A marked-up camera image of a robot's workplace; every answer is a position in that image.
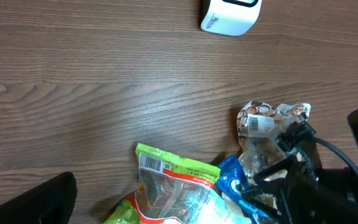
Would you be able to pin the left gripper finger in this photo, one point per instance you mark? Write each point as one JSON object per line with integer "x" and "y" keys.
{"x": 50, "y": 202}

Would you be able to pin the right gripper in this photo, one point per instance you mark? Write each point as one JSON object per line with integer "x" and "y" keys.
{"x": 300, "y": 199}

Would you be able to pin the blue oreo packet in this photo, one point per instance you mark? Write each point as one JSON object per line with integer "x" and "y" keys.
{"x": 233, "y": 183}

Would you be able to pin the teal snack packet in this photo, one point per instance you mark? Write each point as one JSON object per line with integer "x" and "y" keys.
{"x": 220, "y": 210}

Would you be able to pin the beige cookie bag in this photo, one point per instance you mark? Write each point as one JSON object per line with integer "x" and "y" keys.
{"x": 257, "y": 152}

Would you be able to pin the green snack bag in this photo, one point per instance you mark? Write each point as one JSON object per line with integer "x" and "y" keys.
{"x": 172, "y": 189}

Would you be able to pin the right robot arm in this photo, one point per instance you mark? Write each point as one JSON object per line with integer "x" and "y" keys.
{"x": 336, "y": 172}

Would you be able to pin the white barcode scanner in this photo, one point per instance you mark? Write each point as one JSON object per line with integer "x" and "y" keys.
{"x": 229, "y": 17}

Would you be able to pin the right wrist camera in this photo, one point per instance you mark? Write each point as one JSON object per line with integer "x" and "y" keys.
{"x": 298, "y": 138}

